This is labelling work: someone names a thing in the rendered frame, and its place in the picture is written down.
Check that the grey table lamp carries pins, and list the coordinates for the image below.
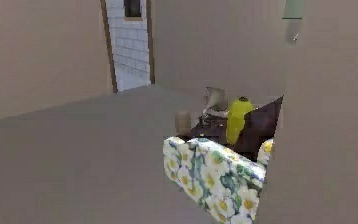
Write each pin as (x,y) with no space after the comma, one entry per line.
(217,100)

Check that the yellow vase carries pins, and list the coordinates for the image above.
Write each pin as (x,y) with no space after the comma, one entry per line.
(237,120)

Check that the white flowered sofa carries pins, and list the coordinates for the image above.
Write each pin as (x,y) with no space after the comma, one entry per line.
(213,173)

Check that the dark brown side table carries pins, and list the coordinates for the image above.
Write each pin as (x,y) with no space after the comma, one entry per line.
(260,126)

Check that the brown framed doorway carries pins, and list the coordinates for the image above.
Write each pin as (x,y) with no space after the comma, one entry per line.
(111,50)

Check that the dark framed window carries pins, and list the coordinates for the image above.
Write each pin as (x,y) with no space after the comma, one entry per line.
(133,8)

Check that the pale green wall panel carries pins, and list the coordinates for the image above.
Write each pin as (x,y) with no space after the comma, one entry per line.
(293,13)

